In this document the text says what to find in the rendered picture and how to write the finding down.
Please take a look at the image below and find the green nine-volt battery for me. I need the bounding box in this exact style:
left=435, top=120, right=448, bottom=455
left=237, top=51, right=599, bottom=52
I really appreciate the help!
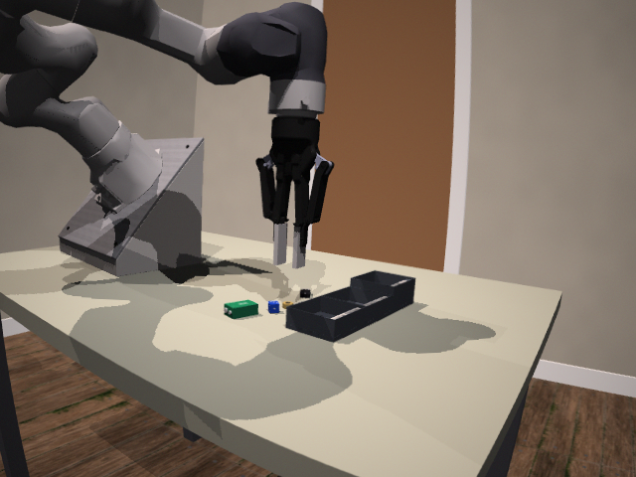
left=224, top=300, right=258, bottom=319

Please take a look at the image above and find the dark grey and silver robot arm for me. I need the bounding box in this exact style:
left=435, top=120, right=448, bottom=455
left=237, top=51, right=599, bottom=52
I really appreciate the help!
left=0, top=0, right=328, bottom=213

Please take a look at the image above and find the black rack of bins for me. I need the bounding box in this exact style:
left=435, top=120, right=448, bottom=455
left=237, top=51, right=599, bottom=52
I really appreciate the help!
left=285, top=270, right=415, bottom=343

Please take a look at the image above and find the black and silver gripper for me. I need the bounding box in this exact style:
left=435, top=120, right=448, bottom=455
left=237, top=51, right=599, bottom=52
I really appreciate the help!
left=255, top=116, right=334, bottom=269

